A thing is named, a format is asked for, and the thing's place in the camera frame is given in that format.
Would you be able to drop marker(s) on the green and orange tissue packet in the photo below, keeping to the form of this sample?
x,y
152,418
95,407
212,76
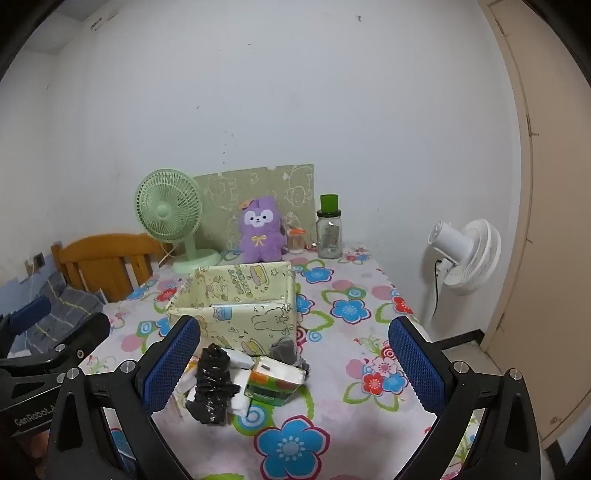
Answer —
x,y
272,383

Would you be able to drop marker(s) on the purple plush toy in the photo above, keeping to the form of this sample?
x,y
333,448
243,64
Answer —
x,y
261,240

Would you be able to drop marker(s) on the beige door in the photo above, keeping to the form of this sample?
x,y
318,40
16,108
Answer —
x,y
545,230

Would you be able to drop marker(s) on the small jar with orange lid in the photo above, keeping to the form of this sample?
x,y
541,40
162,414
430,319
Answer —
x,y
295,242

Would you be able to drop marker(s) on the yellow cartoon print storage box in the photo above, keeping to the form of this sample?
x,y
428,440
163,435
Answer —
x,y
258,323

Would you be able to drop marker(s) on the green desk fan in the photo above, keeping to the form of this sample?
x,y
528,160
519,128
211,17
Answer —
x,y
168,207

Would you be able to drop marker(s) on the black plastic bag roll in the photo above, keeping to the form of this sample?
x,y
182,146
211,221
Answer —
x,y
212,383

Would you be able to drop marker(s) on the green cartoon print board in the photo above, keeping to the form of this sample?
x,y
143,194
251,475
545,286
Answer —
x,y
221,194

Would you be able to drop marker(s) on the wooden chair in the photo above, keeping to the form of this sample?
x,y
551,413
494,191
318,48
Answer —
x,y
101,267

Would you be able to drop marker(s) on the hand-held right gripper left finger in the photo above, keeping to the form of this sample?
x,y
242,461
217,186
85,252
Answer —
x,y
171,364

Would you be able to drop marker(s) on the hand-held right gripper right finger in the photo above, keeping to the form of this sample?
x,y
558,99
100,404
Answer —
x,y
415,369

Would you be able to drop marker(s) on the wall socket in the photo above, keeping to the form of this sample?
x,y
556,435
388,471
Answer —
x,y
40,260

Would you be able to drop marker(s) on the glass jar with green lid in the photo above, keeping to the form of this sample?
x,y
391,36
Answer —
x,y
328,237

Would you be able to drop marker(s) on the plaid bedding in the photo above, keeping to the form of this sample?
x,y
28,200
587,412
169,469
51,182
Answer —
x,y
69,304

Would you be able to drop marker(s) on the white standing fan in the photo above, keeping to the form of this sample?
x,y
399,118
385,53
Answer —
x,y
475,258

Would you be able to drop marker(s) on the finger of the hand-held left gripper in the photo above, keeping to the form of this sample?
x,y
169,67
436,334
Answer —
x,y
30,314
87,334

